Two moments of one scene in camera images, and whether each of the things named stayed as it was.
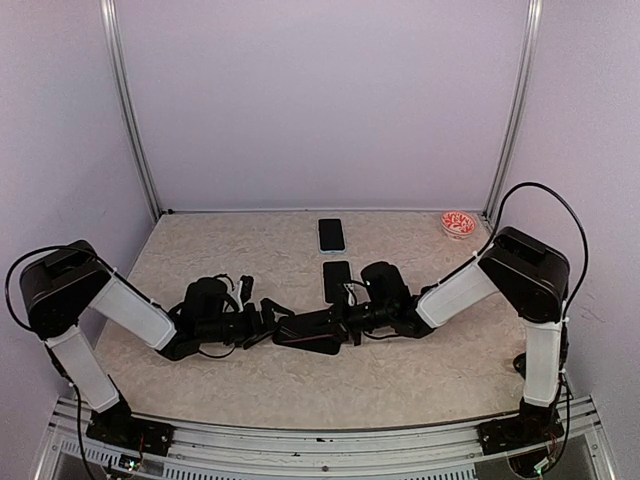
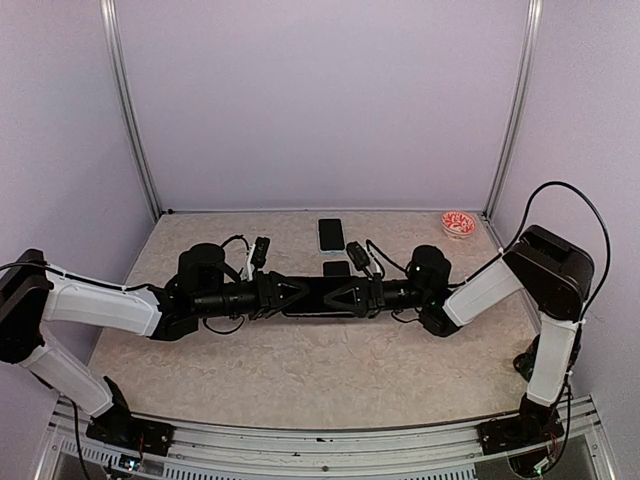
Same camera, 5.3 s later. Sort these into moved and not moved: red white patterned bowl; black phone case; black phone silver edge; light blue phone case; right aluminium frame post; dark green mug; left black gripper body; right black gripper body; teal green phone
Moved: left black gripper body; black phone case; right black gripper body
Not moved: black phone silver edge; light blue phone case; right aluminium frame post; red white patterned bowl; dark green mug; teal green phone
